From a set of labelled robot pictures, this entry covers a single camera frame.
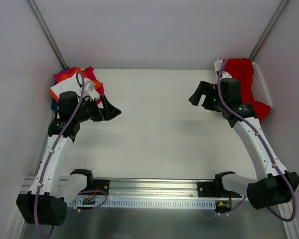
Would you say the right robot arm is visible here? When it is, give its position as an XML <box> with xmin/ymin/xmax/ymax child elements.
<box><xmin>189</xmin><ymin>78</ymin><xmax>299</xmax><ymax>209</ymax></box>

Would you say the aluminium mounting rail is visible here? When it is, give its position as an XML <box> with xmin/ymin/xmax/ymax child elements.
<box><xmin>19</xmin><ymin>175</ymin><xmax>259</xmax><ymax>199</ymax></box>

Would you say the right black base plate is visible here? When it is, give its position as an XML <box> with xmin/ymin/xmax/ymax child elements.
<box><xmin>197</xmin><ymin>181</ymin><xmax>241</xmax><ymax>198</ymax></box>

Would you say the left metal frame post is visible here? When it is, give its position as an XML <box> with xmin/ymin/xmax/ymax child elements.
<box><xmin>26</xmin><ymin>0</ymin><xmax>68</xmax><ymax>70</ymax></box>

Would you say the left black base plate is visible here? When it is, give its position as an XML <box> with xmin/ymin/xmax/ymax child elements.
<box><xmin>92</xmin><ymin>179</ymin><xmax>110</xmax><ymax>196</ymax></box>

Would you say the red t shirt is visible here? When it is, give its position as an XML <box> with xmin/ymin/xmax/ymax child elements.
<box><xmin>224</xmin><ymin>58</ymin><xmax>271</xmax><ymax>123</ymax></box>

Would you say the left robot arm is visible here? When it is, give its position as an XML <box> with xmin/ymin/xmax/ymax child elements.
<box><xmin>16</xmin><ymin>91</ymin><xmax>122</xmax><ymax>226</ymax></box>

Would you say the blue folded t shirt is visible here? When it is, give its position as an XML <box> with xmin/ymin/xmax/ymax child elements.
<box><xmin>51</xmin><ymin>98</ymin><xmax>58</xmax><ymax>111</ymax></box>

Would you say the pink folded t shirt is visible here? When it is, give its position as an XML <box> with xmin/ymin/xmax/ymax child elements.
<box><xmin>52</xmin><ymin>66</ymin><xmax>105</xmax><ymax>105</ymax></box>

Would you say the white plastic basket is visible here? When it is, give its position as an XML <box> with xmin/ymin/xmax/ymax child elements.
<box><xmin>221</xmin><ymin>61</ymin><xmax>273</xmax><ymax>109</ymax></box>

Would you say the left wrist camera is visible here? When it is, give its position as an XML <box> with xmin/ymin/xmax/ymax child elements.
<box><xmin>83</xmin><ymin>80</ymin><xmax>100</xmax><ymax>101</ymax></box>

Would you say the white folded t shirt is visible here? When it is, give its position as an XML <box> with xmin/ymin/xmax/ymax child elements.
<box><xmin>50</xmin><ymin>75</ymin><xmax>96</xmax><ymax>102</ymax></box>

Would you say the orange folded t shirt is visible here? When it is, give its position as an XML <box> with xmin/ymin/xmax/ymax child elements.
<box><xmin>49</xmin><ymin>68</ymin><xmax>103</xmax><ymax>103</ymax></box>

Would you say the white slotted cable duct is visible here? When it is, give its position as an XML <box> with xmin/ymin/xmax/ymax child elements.
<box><xmin>69</xmin><ymin>197</ymin><xmax>216</xmax><ymax>210</ymax></box>

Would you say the metal frame post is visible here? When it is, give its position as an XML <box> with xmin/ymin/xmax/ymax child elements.
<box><xmin>249</xmin><ymin>0</ymin><xmax>291</xmax><ymax>61</ymax></box>
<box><xmin>26</xmin><ymin>0</ymin><xmax>68</xmax><ymax>70</ymax></box>

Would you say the right metal frame post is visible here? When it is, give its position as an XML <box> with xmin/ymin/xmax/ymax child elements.
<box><xmin>249</xmin><ymin>0</ymin><xmax>291</xmax><ymax>61</ymax></box>

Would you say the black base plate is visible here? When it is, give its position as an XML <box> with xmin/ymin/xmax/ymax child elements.
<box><xmin>197</xmin><ymin>181</ymin><xmax>241</xmax><ymax>198</ymax></box>
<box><xmin>92</xmin><ymin>179</ymin><xmax>110</xmax><ymax>196</ymax></box>

